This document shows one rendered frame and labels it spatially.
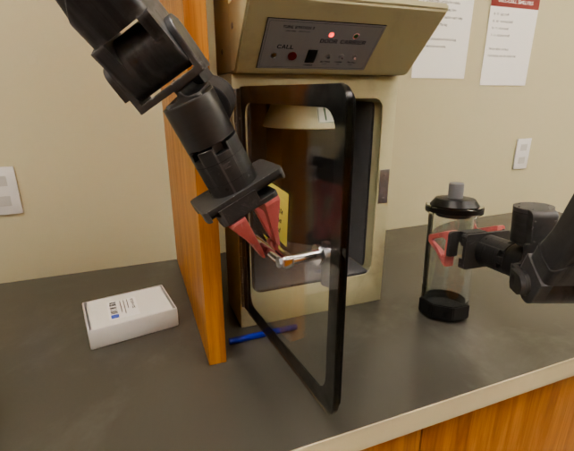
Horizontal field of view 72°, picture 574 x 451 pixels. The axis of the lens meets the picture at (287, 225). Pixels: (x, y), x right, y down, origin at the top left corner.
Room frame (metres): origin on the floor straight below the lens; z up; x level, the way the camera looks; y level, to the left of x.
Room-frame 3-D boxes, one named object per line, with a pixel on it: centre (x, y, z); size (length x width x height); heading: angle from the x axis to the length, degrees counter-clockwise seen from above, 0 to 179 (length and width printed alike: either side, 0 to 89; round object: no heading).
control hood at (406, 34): (0.68, -0.08, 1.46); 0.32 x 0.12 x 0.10; 111
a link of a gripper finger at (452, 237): (0.71, -0.31, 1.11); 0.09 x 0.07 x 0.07; 21
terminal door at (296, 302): (0.53, 0.01, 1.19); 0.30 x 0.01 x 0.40; 27
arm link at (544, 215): (0.57, -0.38, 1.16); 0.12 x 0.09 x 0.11; 173
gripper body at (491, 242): (0.65, -0.37, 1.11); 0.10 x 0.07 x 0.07; 111
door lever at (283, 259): (0.45, 0.00, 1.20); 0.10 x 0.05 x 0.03; 27
